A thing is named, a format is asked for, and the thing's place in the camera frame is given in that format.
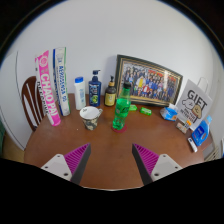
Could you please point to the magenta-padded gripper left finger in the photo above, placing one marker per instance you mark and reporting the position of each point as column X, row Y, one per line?
column 58, row 165

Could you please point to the green plastic drink bottle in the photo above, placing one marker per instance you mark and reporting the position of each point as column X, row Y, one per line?
column 122, row 106

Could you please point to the framed group picture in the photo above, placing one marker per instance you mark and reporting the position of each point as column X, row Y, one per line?
column 150, row 81

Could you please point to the white and green shuttlecock tube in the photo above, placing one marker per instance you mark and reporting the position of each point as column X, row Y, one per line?
column 61, row 83

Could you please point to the blue detergent bottle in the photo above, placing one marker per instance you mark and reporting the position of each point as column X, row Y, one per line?
column 201, row 133

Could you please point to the pink shuttlecock tube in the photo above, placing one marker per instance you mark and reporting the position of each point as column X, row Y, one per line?
column 48, row 90

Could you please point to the brown wooden chair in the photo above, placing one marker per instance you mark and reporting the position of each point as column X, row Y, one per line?
column 31, row 103

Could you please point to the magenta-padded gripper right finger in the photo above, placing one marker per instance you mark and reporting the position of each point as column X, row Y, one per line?
column 165, row 165

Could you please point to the white paper gift bag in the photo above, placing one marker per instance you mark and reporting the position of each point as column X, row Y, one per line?
column 196, row 100

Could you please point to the dark blue pump bottle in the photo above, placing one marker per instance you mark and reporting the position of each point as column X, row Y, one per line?
column 94, row 91

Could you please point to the colourful puzzle cube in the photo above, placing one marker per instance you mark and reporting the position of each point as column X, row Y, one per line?
column 188, row 123

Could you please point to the brown pump bottle yellow label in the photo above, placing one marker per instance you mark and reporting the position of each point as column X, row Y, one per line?
column 110, row 95

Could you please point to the white bottle with blue cap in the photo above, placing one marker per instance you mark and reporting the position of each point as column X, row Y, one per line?
column 80, row 95

